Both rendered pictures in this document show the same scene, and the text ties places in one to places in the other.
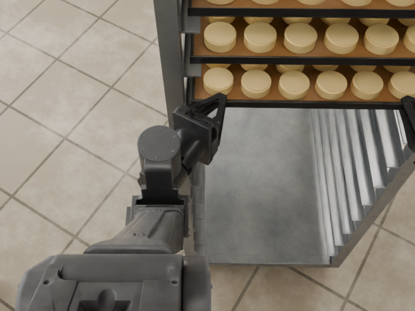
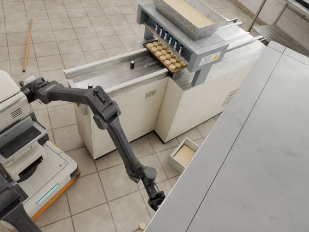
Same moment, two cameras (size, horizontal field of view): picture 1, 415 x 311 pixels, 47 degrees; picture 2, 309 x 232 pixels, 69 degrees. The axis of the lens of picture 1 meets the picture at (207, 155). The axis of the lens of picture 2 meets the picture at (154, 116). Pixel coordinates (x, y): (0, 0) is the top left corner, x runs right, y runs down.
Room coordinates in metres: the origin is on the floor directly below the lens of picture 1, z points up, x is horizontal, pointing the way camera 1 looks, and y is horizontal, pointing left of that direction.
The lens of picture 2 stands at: (0.46, -0.40, 2.02)
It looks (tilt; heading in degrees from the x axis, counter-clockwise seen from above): 50 degrees down; 112
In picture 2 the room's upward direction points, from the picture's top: 15 degrees clockwise
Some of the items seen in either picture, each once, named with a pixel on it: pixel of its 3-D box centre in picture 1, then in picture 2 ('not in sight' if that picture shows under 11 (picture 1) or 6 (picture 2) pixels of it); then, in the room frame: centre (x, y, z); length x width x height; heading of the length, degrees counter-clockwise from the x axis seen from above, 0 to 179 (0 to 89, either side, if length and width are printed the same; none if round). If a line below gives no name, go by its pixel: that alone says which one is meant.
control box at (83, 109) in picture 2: not in sight; (77, 97); (-0.46, 0.35, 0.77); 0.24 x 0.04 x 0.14; 160
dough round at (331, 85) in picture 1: (330, 84); not in sight; (0.50, -0.21, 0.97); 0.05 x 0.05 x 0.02
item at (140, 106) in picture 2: not in sight; (119, 108); (-0.34, 0.69, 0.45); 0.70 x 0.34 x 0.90; 70
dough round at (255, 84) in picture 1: (255, 83); not in sight; (0.51, -0.08, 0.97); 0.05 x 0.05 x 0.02
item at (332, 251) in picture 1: (322, 160); not in sight; (0.78, -0.37, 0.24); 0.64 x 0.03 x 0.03; 179
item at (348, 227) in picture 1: (334, 129); not in sight; (0.78, -0.37, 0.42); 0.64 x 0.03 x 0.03; 179
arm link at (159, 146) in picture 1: (157, 184); (144, 173); (0.30, 0.07, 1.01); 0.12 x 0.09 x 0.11; 1
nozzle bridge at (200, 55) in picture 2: not in sight; (176, 42); (-0.16, 1.17, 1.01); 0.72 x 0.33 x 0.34; 160
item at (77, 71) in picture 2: not in sight; (172, 43); (-0.26, 1.32, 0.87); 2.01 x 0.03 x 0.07; 70
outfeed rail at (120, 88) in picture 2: not in sight; (192, 62); (0.02, 1.22, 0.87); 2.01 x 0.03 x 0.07; 70
